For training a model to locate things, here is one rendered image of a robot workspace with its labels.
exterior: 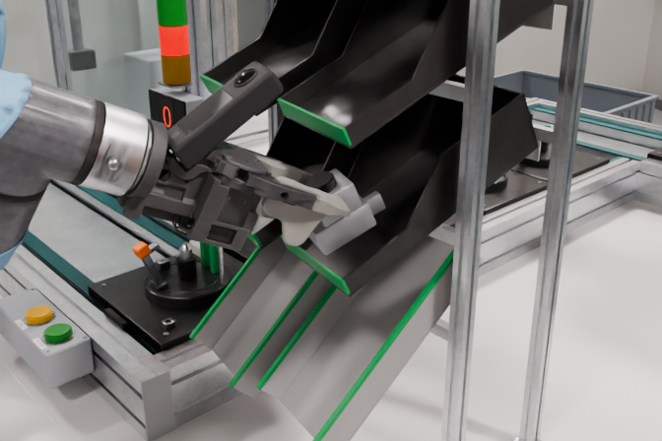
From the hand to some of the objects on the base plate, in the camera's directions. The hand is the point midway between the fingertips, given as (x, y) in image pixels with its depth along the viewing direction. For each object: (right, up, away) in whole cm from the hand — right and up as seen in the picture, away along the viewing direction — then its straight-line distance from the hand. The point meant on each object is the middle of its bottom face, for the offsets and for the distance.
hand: (331, 193), depth 78 cm
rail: (-53, -22, +61) cm, 84 cm away
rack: (+10, -33, +34) cm, 48 cm away
